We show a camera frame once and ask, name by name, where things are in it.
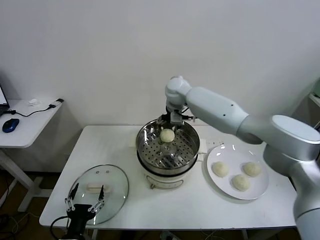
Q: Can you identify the black laptop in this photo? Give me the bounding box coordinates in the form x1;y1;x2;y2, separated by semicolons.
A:
0;83;11;117

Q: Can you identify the white round plate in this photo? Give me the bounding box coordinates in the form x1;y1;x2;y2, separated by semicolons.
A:
206;144;270;201

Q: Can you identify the white steamed baozi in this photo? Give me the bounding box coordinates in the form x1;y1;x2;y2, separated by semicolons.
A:
159;128;175;144
231;174;251;193
211;161;230;178
242;161;263;178

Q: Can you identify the cream electric cooker base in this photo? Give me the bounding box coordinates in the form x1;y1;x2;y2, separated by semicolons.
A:
128;133;208;191

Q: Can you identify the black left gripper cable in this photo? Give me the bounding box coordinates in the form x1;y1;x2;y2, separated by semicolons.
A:
49;216;71;238

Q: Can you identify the blue computer mouse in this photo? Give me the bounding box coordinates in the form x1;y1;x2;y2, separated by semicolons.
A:
1;118;20;134

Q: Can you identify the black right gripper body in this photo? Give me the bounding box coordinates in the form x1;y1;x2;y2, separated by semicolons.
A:
161;109;173;126

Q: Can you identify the perforated steel steamer basket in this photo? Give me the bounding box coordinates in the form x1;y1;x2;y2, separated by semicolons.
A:
136;117;201;176

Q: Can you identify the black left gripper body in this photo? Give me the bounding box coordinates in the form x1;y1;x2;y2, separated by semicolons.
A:
66;203;94;236

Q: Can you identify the white side desk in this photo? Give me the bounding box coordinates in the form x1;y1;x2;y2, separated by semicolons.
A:
0;99;63;213

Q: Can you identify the black adapter cable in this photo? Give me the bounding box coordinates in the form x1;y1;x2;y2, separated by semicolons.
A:
0;98;65;118

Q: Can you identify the glass pot lid cream handle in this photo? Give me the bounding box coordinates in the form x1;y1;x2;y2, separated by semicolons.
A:
67;164;130;225

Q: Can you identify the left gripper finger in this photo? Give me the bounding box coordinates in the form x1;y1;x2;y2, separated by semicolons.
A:
88;184;106;214
64;183;80;212

